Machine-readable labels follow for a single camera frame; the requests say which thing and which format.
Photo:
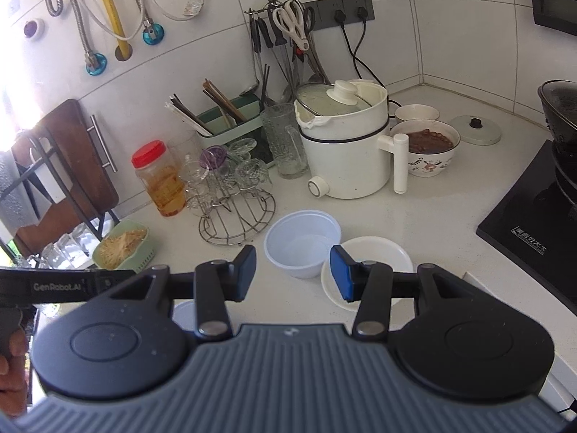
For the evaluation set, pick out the white ceramic bowl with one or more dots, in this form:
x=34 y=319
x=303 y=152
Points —
x=383 y=252

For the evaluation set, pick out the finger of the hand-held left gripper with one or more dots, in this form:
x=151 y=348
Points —
x=119 y=276

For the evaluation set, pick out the brown wooden chopsticks bundle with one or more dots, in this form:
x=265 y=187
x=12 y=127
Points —
x=223 y=99

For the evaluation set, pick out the metal utensil hook rail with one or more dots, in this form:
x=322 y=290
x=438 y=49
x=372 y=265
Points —
x=270 y=8

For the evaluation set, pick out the yellow gas pipe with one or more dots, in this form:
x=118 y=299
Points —
x=110 y=9

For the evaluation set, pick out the person's left hand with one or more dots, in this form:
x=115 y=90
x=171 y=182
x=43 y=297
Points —
x=13 y=374

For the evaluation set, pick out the black induction cooker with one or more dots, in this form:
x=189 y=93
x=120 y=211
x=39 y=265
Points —
x=532 y=234

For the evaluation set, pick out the silver textured sheet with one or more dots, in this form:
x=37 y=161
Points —
x=9 y=189

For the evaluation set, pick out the clear stemmed glass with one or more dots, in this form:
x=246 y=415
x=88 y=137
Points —
x=252 y=173
x=194 y=185

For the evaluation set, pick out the red-lidded plastic jar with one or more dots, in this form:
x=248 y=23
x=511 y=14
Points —
x=160 y=185

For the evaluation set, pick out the shredded yellow food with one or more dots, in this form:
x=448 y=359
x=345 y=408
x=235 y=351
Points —
x=119 y=246

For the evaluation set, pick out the clear glass cup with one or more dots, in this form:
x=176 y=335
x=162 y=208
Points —
x=185 y=149

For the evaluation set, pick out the black cooking pot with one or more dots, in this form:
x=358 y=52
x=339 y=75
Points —
x=561 y=117

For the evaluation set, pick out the green plastic basket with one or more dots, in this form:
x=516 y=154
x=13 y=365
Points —
x=137 y=257

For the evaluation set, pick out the tall textured glass pitcher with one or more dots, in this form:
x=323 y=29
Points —
x=284 y=144

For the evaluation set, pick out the purple round wall knob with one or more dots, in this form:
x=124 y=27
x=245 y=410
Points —
x=34 y=28

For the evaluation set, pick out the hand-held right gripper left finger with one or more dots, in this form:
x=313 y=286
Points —
x=245 y=275

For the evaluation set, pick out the floral bowl with brown food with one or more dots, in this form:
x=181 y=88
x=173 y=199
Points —
x=428 y=162

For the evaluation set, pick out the translucent white plastic bowl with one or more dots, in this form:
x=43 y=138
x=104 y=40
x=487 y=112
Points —
x=185 y=315
x=297 y=239

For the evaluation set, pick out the blue pipe valve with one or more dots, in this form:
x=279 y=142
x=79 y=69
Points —
x=96 y=63
x=153 y=35

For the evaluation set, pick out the dark wall power strip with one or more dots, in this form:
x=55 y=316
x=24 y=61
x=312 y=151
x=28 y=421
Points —
x=324 y=9

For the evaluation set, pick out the plain white bowl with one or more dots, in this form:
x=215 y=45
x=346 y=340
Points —
x=417 y=112

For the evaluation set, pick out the dark and white chopsticks bundle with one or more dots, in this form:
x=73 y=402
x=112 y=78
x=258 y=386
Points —
x=187 y=115

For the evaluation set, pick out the glass pot lid white knob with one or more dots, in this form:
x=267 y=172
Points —
x=333 y=97

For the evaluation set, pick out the glass lid black knob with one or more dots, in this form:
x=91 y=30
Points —
x=475 y=130

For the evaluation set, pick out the green chopstick holder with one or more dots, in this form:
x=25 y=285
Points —
x=245 y=112

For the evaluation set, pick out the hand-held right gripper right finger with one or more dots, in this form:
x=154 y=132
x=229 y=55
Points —
x=342 y=276

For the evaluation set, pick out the purple-foot stemmed glass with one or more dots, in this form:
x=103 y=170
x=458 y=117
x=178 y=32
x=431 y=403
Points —
x=212 y=158

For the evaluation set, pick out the round metal glass rack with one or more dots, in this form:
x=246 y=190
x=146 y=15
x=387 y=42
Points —
x=252 y=221

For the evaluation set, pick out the white electric cooking pot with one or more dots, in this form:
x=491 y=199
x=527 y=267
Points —
x=347 y=162

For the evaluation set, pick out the brown wooden cutting board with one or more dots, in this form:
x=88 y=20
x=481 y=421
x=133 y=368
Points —
x=81 y=162

